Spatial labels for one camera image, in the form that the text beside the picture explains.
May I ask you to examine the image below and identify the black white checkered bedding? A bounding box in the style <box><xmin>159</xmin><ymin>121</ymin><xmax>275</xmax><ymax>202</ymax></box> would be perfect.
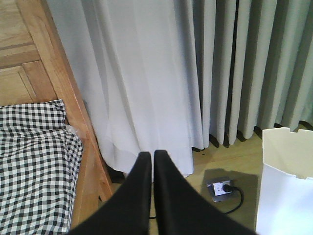
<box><xmin>0</xmin><ymin>99</ymin><xmax>83</xmax><ymax>235</ymax></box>

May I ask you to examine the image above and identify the grey pleated curtain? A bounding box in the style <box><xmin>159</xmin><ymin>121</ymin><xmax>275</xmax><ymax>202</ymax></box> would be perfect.
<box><xmin>191</xmin><ymin>0</ymin><xmax>313</xmax><ymax>149</ymax></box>

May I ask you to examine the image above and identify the wooden bed frame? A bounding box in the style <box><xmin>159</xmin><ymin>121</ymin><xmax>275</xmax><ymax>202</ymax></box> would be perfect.
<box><xmin>0</xmin><ymin>0</ymin><xmax>113</xmax><ymax>227</ymax></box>

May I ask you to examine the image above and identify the white sheer curtain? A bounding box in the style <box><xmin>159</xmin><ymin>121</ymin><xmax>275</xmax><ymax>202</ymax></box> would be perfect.
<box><xmin>48</xmin><ymin>0</ymin><xmax>203</xmax><ymax>176</ymax></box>

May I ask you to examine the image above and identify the white plastic trash bin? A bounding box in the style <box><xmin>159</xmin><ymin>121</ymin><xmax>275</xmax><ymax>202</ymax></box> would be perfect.
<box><xmin>256</xmin><ymin>127</ymin><xmax>313</xmax><ymax>235</ymax></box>

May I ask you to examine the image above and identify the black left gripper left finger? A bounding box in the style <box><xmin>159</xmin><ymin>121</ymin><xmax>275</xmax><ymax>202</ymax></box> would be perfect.
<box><xmin>69</xmin><ymin>152</ymin><xmax>152</xmax><ymax>235</ymax></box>

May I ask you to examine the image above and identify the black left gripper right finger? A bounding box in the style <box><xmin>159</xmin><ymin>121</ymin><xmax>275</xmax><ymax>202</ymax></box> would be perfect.
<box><xmin>154</xmin><ymin>150</ymin><xmax>255</xmax><ymax>235</ymax></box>

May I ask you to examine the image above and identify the black socket power cord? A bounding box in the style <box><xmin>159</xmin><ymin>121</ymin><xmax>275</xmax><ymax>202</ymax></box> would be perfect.
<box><xmin>148</xmin><ymin>184</ymin><xmax>245</xmax><ymax>219</ymax></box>

